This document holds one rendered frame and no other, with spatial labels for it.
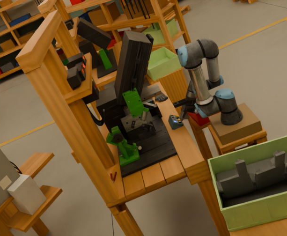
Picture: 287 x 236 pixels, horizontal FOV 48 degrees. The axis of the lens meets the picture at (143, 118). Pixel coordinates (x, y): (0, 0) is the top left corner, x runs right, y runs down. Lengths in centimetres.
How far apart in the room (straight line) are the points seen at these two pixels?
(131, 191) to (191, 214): 104
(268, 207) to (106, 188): 96
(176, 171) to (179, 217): 102
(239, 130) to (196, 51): 62
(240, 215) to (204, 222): 125
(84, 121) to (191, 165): 79
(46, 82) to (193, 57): 85
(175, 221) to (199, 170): 103
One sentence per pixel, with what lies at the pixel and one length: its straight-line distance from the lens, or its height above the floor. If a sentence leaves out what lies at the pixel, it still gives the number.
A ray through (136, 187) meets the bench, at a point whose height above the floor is 88.
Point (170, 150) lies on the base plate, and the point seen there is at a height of 90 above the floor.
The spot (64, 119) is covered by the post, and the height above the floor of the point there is 154.
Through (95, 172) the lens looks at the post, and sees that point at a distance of 202.
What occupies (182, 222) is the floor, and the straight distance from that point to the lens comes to 304.
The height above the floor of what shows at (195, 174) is 82.
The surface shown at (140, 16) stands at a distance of 526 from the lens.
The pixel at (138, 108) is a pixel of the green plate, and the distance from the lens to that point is 251.
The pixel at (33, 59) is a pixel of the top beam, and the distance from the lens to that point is 173.
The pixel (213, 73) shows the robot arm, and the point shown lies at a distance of 219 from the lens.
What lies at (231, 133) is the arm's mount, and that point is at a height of 92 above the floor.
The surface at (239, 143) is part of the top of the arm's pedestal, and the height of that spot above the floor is 83.
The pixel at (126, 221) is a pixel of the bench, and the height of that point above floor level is 68.
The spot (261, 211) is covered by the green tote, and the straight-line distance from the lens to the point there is 175.
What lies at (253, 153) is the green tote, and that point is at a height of 91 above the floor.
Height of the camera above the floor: 219
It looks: 27 degrees down
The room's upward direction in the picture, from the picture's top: 25 degrees counter-clockwise
